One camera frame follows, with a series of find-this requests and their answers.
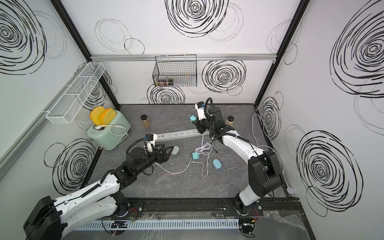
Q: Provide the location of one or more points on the yellow toast slice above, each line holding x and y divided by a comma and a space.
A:
107, 116
96, 115

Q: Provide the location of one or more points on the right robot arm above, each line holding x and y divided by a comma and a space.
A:
265, 173

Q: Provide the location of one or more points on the mint green earbud case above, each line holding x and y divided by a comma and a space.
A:
175, 150

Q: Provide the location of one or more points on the beige spice jar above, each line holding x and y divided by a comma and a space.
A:
230, 121

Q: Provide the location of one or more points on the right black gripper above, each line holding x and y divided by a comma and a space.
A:
200, 126

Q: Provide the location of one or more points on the yellow toast slice left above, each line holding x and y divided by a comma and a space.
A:
96, 115

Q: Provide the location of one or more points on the mint green toaster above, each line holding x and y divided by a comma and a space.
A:
112, 135

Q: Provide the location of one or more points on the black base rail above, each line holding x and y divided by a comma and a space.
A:
192, 205

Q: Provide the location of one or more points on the white slotted cable duct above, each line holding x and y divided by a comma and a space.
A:
196, 224

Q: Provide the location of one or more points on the blue earbud case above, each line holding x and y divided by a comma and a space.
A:
217, 164

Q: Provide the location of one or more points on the white power strip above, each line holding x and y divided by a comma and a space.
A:
178, 135

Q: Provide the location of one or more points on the brown spice jar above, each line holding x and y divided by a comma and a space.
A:
145, 121

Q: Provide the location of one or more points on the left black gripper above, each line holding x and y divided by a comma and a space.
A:
159, 158

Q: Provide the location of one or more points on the yellow toast slice right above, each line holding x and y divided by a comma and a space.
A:
107, 116

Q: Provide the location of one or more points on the white wire shelf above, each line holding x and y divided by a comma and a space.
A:
75, 94

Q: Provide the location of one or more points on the black wire basket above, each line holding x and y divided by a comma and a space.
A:
175, 71

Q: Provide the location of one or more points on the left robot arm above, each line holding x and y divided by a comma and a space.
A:
52, 219

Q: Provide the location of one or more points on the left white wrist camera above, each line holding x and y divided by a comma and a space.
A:
150, 140

